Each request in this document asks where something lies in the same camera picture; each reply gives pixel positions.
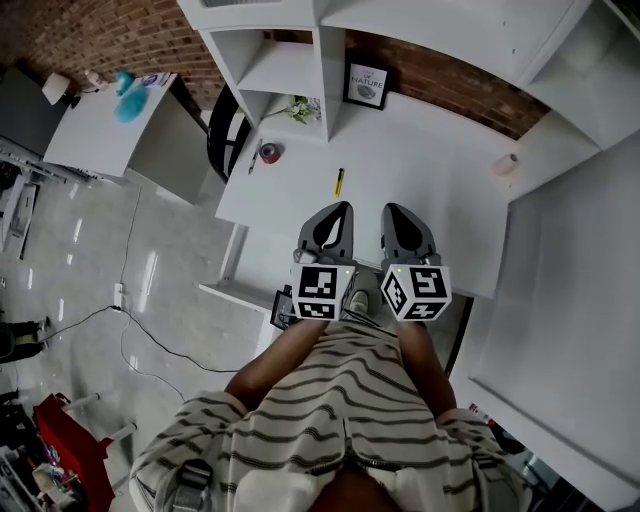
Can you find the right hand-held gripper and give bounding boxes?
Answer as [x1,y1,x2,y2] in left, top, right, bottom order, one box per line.
[379,201,454,324]

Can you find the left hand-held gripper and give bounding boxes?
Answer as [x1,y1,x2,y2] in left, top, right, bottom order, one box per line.
[289,201,357,321]

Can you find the white drawer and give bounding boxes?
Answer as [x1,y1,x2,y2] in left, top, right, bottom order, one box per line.
[198,223,296,326]

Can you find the person's left forearm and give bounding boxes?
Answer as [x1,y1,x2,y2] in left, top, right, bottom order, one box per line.
[224,317,331,411]

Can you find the person's right forearm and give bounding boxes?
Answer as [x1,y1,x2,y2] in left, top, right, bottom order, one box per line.
[397,319,459,416]

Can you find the white desk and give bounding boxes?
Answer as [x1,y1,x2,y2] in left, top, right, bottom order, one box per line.
[214,89,604,301]

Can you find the person's grey trousers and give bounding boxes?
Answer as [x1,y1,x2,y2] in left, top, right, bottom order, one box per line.
[349,264,386,311]

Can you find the person's white shoe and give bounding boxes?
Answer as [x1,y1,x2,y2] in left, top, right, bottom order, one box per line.
[347,288,374,316]

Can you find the black battery box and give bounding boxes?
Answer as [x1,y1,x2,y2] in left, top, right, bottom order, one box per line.
[269,284,296,329]

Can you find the artificial purple flowers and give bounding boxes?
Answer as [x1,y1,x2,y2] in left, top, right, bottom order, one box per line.
[264,94,324,126]

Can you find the black chair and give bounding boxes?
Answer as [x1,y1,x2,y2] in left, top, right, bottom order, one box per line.
[207,82,254,184]

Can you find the black framed leaf picture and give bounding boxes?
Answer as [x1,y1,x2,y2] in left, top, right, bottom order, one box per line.
[342,62,390,112]

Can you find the white cabinet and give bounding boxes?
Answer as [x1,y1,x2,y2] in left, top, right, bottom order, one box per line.
[467,134,640,506]

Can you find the person's striped shirt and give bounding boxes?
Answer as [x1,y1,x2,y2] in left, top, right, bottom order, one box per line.
[129,319,531,512]

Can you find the teal plush object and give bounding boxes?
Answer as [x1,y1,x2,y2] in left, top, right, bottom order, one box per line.
[113,70,151,125]

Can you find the white side table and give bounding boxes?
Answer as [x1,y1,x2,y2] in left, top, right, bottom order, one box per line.
[42,72,211,206]

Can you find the white table lamp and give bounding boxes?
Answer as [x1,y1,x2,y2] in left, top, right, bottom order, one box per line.
[40,72,81,109]

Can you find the low white rack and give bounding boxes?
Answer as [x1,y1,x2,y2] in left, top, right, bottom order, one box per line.
[0,164,41,261]

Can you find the red table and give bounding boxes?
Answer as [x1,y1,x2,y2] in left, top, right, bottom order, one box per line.
[32,392,139,512]

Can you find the grey metal cabinet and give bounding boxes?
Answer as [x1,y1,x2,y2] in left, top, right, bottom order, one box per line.
[0,67,66,156]

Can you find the black floor cable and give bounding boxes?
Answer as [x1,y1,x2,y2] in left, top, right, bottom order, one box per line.
[37,304,241,374]

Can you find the grey buckle strap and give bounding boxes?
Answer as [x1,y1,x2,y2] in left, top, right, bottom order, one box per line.
[172,457,216,512]

